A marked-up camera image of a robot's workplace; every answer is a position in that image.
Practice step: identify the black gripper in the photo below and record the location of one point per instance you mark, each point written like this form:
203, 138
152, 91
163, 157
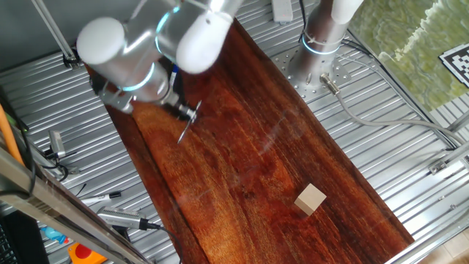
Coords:
175, 107

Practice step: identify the clear barrel black ballpoint pen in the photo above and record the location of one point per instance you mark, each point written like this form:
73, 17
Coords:
186, 128

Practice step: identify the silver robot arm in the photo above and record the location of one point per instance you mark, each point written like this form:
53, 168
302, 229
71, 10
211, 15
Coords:
110, 55

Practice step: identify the glossy wooden board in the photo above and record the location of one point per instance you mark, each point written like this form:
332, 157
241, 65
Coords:
256, 165

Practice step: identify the white marker with black cap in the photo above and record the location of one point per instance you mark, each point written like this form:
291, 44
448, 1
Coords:
99, 198

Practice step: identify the metal clamp tool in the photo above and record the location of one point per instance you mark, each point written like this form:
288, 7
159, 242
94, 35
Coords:
56, 143

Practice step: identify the white power strip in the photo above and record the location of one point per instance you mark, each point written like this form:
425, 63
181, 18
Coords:
282, 11

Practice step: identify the tan wooden block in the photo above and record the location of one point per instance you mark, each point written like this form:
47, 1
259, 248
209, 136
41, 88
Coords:
309, 199

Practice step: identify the metal stand pole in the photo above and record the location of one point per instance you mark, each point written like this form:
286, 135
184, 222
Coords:
55, 32

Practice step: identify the orange emergency stop box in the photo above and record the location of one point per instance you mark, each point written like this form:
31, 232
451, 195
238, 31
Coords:
82, 253

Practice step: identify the orange pole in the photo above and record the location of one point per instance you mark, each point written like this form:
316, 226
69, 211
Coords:
7, 135

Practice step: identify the aluminium profile bar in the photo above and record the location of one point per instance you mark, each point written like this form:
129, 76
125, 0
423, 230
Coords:
450, 157

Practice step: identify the black white fiducial tag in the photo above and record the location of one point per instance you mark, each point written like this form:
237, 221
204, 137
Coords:
458, 64

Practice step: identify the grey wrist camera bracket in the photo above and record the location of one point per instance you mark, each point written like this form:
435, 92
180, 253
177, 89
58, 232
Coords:
117, 102

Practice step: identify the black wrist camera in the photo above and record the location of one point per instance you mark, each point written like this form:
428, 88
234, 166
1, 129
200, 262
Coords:
97, 86

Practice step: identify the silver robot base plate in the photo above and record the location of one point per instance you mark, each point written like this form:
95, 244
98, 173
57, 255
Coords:
308, 94

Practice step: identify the silver ribbed camera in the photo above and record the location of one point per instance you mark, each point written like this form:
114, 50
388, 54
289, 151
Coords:
117, 217

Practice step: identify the black camera stand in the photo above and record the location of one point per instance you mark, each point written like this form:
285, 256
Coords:
121, 231

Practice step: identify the metal frame bar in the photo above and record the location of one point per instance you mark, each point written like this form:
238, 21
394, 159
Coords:
44, 198

